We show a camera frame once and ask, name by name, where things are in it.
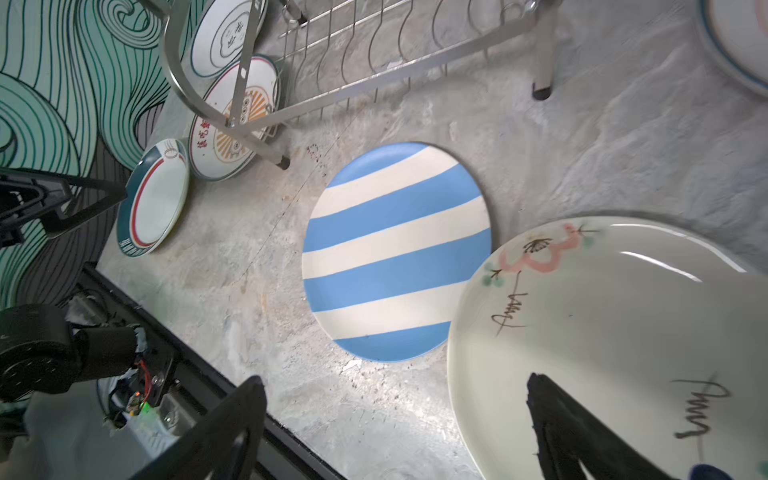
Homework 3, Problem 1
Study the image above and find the cream plate floral pattern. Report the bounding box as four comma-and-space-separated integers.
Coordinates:
448, 217, 767, 479

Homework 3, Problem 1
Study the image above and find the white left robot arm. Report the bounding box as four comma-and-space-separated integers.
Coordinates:
1, 167, 141, 402

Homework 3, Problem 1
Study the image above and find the steel wire dish rack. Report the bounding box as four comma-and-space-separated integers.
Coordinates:
145, 1, 559, 181

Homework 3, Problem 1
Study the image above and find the white plate green flower outline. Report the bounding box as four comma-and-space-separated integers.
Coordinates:
190, 0, 269, 78

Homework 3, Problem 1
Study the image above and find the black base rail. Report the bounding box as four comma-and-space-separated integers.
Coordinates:
77, 263, 341, 479

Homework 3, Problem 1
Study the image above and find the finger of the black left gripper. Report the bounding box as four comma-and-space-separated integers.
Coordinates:
40, 179, 127, 237

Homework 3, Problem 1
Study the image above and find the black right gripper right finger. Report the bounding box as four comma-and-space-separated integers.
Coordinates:
526, 373, 670, 479

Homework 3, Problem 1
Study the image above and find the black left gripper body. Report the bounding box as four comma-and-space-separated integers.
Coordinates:
1, 167, 72, 246

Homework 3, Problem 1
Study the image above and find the left white plate orange sunburst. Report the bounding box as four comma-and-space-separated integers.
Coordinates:
188, 55, 283, 182

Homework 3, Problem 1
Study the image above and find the right white plate orange sunburst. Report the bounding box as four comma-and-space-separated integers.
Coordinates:
692, 0, 767, 98

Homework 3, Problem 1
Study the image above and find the white plate orange sunburst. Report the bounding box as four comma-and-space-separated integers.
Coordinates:
692, 0, 767, 98
188, 55, 283, 182

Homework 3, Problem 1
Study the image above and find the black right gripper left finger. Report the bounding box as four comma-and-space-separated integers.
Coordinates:
133, 376, 267, 479

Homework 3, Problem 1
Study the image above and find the white plate green red rim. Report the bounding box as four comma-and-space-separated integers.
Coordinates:
116, 139, 190, 258

